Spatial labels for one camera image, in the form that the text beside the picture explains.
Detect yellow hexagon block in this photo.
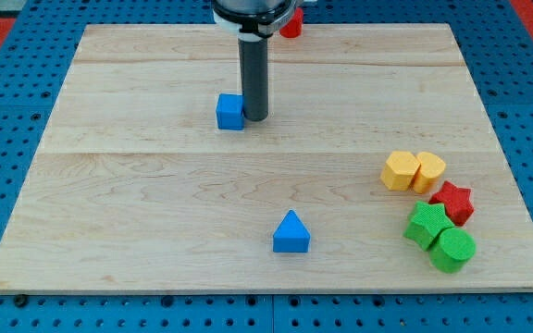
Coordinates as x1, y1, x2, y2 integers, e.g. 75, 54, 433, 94
380, 151, 421, 191

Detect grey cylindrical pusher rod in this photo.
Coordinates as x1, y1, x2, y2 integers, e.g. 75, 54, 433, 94
238, 39, 268, 122

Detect green cylinder block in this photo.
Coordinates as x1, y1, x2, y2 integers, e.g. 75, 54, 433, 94
429, 228, 476, 274

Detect light wooden board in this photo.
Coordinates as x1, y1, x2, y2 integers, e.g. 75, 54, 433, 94
0, 24, 533, 295

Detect red block at top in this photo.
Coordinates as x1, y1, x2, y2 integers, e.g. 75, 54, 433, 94
279, 7, 304, 39

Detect red star block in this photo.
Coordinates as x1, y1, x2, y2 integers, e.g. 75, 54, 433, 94
428, 180, 475, 227

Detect blue triangle block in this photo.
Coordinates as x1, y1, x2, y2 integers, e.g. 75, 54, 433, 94
272, 210, 311, 253

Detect green star block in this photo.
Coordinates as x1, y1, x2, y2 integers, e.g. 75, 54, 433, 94
403, 201, 455, 251

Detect blue cube block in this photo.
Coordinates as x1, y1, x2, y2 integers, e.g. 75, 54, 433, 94
216, 93, 244, 130

